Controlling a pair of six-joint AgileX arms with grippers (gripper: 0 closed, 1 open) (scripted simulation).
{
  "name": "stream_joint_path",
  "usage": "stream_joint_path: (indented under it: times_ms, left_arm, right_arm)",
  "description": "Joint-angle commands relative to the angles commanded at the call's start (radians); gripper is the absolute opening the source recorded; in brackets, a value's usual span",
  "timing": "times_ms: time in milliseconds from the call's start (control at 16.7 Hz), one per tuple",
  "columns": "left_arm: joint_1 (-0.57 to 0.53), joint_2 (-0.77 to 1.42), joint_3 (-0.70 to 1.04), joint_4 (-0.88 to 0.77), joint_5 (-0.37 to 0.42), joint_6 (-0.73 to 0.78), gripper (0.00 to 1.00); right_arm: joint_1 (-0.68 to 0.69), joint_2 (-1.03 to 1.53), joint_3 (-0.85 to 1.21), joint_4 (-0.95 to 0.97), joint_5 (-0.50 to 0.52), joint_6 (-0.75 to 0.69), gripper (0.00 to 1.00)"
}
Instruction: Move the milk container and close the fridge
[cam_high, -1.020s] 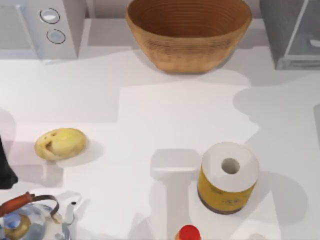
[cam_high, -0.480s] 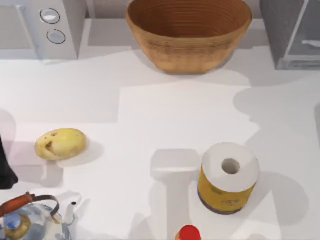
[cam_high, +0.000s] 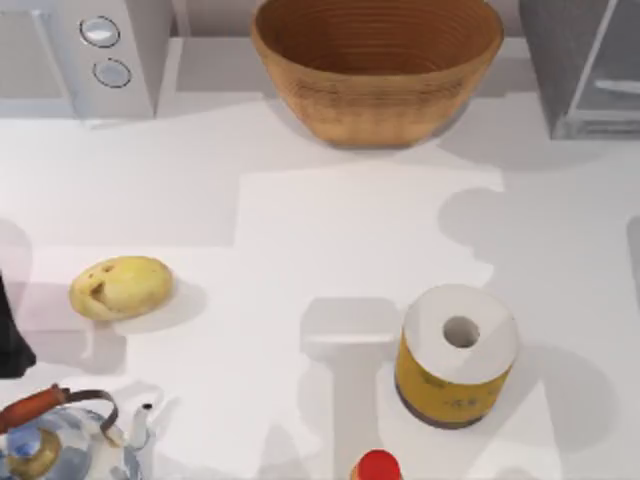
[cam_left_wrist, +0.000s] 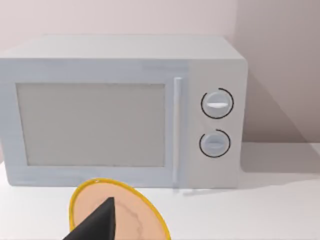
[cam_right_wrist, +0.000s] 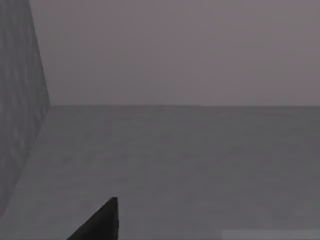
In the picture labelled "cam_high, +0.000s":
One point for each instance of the brown woven basket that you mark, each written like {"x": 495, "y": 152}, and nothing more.
{"x": 380, "y": 95}

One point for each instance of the pale microwave oven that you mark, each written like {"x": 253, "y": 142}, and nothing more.
{"x": 60, "y": 90}

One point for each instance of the round microwave knob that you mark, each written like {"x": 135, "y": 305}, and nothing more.
{"x": 112, "y": 72}
{"x": 99, "y": 31}

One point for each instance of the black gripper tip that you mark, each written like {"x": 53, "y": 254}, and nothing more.
{"x": 11, "y": 340}

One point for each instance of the paper roll with yellow wrapper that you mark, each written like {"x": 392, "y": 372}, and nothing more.
{"x": 457, "y": 360}

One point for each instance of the blue and white kettle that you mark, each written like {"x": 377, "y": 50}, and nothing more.
{"x": 65, "y": 440}

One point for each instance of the yellow potato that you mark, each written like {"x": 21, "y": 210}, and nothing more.
{"x": 121, "y": 287}

